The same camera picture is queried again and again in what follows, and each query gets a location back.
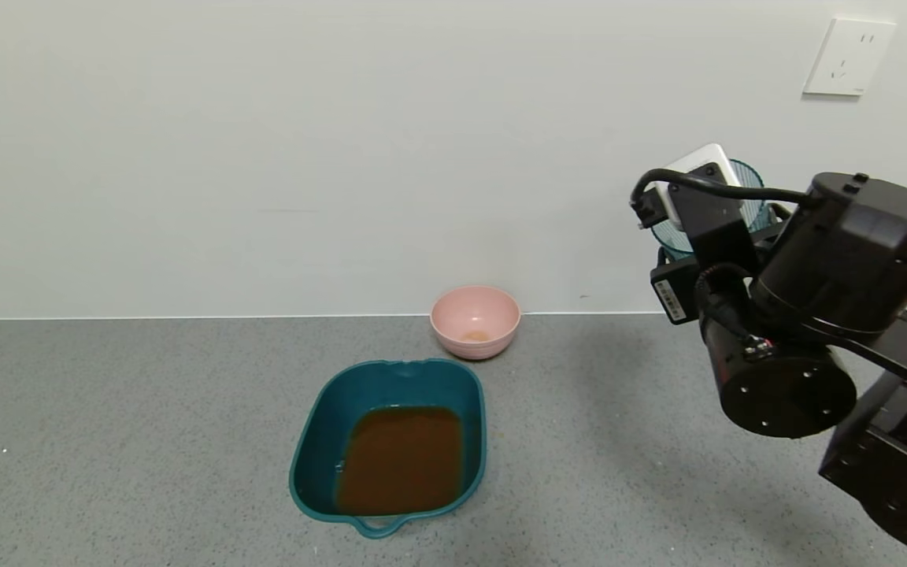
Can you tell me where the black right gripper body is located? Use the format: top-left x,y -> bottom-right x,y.
650,203 -> 792,324

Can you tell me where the translucent blue ribbed cup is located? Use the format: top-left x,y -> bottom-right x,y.
649,157 -> 771,262

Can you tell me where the brown liquid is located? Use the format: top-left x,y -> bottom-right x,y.
335,405 -> 464,514

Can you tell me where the pink round bowl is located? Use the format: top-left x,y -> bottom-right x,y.
431,285 -> 521,361

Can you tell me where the teal rectangular plastic tray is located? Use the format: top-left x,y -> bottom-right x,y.
289,358 -> 487,539

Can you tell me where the short black motor cable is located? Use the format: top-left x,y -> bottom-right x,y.
694,263 -> 774,360

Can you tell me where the black camera cable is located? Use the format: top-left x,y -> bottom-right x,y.
631,169 -> 816,230

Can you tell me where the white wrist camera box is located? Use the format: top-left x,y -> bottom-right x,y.
654,143 -> 742,231

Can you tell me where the white wall power outlet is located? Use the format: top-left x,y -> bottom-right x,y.
803,18 -> 897,98

